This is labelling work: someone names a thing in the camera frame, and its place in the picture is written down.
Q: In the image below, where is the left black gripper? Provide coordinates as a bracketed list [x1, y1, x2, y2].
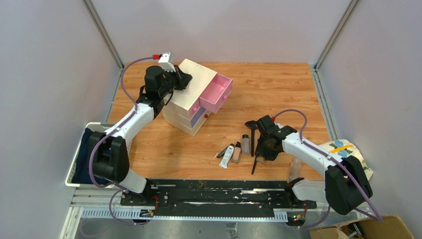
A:
[159, 66, 192, 98]

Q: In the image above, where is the white mini drawer cabinet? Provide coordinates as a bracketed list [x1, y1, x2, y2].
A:
[161, 59, 217, 136]

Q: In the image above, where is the square beige foundation bottle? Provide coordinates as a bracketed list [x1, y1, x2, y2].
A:
[231, 141, 241, 164]

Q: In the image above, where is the pink drawer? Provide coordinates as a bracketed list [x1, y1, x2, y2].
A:
[199, 74, 233, 114]

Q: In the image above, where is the round beige foundation bottle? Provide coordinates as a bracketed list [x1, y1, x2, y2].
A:
[256, 156, 266, 163]

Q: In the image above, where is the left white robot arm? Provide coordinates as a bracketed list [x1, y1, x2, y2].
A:
[88, 65, 193, 206]

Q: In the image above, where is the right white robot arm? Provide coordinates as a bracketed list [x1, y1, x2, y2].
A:
[255, 116, 373, 215]

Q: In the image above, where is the thin black makeup brush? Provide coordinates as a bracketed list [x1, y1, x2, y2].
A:
[251, 160, 257, 175]

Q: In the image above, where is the small clear bottle black cap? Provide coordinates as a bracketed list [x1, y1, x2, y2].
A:
[241, 134, 251, 155]

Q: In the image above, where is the clear square bottle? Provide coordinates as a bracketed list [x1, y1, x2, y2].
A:
[287, 158, 302, 183]

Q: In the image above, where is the white cosmetic tube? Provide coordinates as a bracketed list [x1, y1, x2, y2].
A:
[219, 144, 234, 169]

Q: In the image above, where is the black mascara tube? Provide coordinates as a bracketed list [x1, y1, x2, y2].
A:
[216, 145, 230, 158]

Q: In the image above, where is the printed cream cloth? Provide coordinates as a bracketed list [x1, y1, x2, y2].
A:
[319, 139, 373, 180]

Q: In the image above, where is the white perforated basket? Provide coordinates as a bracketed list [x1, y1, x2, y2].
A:
[66, 122, 130, 187]

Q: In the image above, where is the dark blue cloth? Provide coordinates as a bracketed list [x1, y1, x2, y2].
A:
[71, 128, 93, 184]

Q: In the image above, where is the cardboard box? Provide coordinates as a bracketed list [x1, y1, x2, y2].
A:
[310, 215, 414, 239]

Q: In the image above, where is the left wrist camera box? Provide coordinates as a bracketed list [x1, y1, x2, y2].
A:
[158, 52, 176, 72]

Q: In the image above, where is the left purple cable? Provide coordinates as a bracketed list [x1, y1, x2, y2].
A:
[88, 54, 162, 227]

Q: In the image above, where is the purple cable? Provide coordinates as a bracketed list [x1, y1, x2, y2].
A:
[271, 109, 384, 230]
[88, 54, 162, 227]

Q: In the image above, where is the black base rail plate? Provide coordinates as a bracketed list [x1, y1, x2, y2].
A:
[120, 179, 317, 226]

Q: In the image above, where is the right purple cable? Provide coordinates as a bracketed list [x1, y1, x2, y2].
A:
[271, 109, 384, 230]

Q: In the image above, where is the white slotted cable duct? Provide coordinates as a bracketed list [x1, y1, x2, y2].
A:
[81, 206, 289, 222]

